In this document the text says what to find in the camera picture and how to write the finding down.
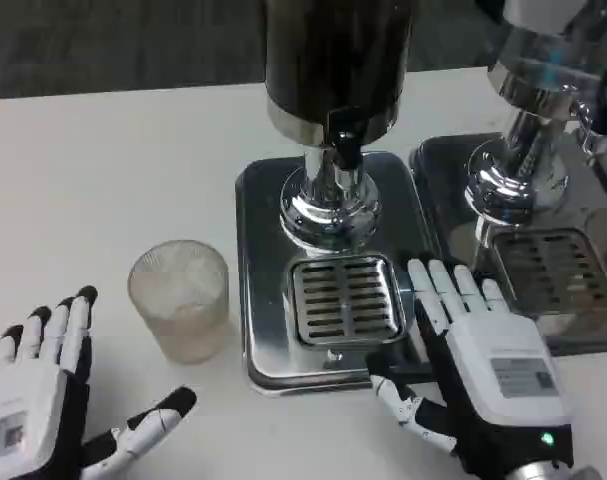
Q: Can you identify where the slotted steel drip grid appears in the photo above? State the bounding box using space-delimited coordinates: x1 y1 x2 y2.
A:
489 227 607 313
288 253 404 347

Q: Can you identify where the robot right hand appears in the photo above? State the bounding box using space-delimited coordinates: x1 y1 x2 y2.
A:
365 252 575 480

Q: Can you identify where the dark drink dispenser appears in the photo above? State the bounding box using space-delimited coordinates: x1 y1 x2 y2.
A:
262 0 417 249

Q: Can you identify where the clear drink dispenser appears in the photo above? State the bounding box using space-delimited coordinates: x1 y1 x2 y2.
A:
462 0 607 219

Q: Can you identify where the chrome dispenser tap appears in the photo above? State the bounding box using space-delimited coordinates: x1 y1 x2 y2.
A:
573 74 607 160

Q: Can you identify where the black dispenser tap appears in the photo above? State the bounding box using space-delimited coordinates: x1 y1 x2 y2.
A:
325 105 368 170

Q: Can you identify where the clear ribbed glass cup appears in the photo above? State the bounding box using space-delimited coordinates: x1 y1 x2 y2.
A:
127 239 231 365

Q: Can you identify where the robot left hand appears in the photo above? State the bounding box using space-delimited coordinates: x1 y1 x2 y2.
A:
0 285 198 480

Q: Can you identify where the square steel drip tray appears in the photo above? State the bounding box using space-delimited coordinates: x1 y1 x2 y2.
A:
409 130 607 357
234 151 445 398

